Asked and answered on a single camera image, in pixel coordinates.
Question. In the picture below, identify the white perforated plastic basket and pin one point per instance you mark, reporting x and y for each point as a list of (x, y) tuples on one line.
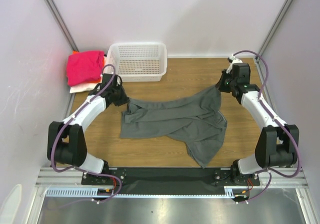
[(138, 61)]

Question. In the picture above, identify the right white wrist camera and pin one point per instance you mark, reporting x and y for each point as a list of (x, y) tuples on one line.
[(232, 60)]

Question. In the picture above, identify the aluminium front rail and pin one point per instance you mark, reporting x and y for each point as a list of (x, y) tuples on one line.
[(71, 178)]

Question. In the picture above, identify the orange folded t shirt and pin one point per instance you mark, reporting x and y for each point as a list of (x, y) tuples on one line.
[(101, 70)]

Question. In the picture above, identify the pink folded t shirt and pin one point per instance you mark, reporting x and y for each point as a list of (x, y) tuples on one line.
[(85, 67)]

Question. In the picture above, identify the grey t shirt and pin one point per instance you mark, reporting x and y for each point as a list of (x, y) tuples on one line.
[(195, 120)]

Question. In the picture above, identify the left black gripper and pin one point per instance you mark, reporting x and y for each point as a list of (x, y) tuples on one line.
[(124, 99)]

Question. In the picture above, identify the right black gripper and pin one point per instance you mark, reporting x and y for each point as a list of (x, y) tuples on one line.
[(223, 83)]

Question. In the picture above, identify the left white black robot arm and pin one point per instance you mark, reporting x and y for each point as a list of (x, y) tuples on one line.
[(66, 139)]

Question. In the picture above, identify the white folded t shirt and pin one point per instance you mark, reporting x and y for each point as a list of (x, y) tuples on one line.
[(84, 72)]

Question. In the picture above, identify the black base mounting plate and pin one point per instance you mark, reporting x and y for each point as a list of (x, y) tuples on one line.
[(179, 180)]

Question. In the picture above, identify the aluminium frame post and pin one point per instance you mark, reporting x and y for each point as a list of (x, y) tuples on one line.
[(278, 20), (61, 24)]

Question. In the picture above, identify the right aluminium frame post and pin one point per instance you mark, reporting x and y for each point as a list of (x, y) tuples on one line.
[(278, 20)]

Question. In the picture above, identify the white slotted cable duct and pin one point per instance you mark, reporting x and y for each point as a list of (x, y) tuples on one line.
[(224, 193)]

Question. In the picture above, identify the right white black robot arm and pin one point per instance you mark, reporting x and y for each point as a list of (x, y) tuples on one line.
[(277, 145)]

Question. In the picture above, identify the left aluminium frame post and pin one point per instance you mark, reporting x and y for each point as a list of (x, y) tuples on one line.
[(61, 24)]

